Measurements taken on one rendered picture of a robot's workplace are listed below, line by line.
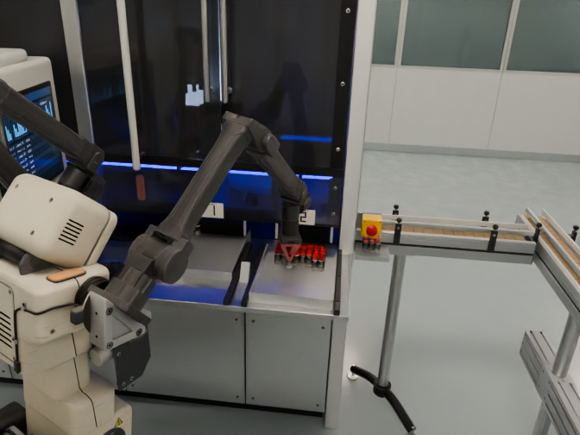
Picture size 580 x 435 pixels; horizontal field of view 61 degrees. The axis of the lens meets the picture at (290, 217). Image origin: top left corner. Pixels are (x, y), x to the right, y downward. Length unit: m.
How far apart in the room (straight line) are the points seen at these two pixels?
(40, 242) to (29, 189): 0.14
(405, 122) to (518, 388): 4.23
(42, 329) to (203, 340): 1.19
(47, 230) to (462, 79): 5.79
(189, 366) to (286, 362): 0.43
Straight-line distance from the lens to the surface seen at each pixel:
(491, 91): 6.57
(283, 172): 1.41
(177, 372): 2.34
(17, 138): 1.65
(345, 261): 1.83
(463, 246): 2.03
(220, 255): 1.84
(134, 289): 1.03
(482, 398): 2.74
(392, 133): 6.47
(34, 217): 1.10
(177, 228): 1.07
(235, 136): 1.15
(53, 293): 1.06
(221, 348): 2.19
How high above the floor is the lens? 1.75
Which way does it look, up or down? 24 degrees down
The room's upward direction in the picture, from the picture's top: 2 degrees clockwise
